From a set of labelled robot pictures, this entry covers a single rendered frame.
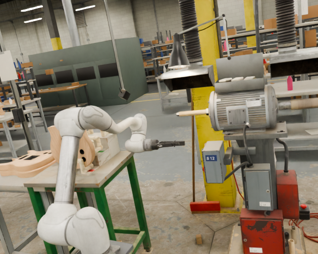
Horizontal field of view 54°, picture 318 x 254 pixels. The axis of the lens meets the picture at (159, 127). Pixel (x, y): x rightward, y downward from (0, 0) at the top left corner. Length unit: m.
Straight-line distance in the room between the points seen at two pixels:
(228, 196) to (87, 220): 1.90
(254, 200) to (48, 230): 1.17
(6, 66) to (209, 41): 1.98
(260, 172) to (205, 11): 1.52
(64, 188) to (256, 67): 1.32
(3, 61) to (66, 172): 1.90
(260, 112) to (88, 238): 1.15
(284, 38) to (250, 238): 1.21
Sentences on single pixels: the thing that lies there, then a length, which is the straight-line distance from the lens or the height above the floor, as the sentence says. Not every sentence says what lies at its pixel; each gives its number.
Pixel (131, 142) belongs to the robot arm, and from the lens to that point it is 2.24.
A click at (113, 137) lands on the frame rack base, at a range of 2.45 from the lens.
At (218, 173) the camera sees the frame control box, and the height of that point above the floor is 0.98.
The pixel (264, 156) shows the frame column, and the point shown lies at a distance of 1.96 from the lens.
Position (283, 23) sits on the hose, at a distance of 1.93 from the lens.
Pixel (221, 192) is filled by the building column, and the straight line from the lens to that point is 3.22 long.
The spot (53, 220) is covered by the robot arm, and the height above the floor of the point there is 0.93.
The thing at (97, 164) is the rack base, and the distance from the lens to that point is 2.31.
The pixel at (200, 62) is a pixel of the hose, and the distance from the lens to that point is 2.01.
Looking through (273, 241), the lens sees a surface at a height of 0.47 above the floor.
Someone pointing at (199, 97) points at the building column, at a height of 1.18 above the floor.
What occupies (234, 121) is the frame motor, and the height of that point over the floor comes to 1.22.
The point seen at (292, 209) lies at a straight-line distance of 2.11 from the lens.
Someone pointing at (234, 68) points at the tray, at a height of 1.49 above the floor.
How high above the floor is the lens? 1.72
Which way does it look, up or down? 15 degrees down
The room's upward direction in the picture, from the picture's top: 10 degrees counter-clockwise
